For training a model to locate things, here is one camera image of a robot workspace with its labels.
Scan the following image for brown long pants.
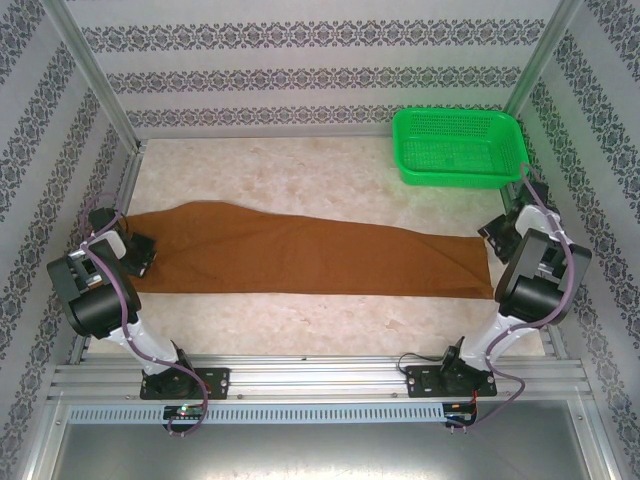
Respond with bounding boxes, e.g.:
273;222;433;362
122;199;496;300

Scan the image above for green plastic mesh basket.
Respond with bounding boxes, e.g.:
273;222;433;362
391;108;531;192

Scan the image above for circuit board with green light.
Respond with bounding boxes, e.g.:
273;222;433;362
164;405;207;420

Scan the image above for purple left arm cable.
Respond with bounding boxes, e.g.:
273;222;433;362
81;192;211;440

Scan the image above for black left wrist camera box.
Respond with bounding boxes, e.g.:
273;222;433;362
88;206;120;232

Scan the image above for thin black cable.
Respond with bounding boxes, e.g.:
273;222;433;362
396;353;447;374

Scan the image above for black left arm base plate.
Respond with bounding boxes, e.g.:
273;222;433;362
138;367;232;402

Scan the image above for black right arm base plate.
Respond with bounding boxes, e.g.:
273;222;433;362
405;364;498;400

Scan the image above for aluminium frame post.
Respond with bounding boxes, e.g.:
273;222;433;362
501;0;585;121
55;0;145;153

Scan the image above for circuit board with red wires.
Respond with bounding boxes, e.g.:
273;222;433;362
443;401;477;427

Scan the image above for wide aluminium mounting rail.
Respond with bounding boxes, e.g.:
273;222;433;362
48;355;593;402

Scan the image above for slotted grey cable duct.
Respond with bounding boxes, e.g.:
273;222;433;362
67;403;447;426

